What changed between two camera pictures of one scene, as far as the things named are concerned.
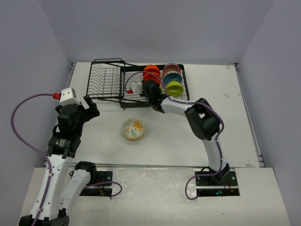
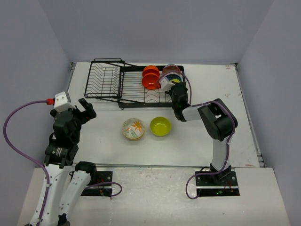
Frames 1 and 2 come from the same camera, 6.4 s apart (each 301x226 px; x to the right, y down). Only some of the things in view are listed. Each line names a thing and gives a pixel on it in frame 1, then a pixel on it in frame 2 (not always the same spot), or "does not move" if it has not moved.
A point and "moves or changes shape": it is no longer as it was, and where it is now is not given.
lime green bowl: (161, 87) moves or changes shape
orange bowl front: (150, 76) does not move
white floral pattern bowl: (133, 128) does not move
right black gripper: (143, 92) to (179, 84)
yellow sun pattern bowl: (133, 135) does not move
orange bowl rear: (152, 68) does not move
